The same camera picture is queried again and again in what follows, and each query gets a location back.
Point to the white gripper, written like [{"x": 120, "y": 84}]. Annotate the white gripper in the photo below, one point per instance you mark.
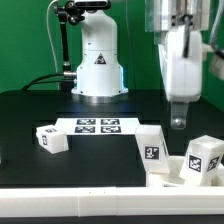
[{"x": 182, "y": 77}]

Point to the white round stool seat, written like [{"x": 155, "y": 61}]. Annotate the white round stool seat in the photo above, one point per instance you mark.
[{"x": 173, "y": 180}]

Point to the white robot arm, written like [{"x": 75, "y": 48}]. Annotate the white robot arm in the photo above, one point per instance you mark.
[{"x": 99, "y": 74}]

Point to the white marker sheet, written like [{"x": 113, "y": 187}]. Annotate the white marker sheet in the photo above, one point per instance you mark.
[{"x": 98, "y": 126}]

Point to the white L-shaped wall fixture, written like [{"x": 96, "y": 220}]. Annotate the white L-shaped wall fixture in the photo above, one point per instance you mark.
[{"x": 112, "y": 201}]

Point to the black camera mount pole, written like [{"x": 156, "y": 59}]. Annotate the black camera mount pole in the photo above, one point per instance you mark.
[{"x": 73, "y": 12}]

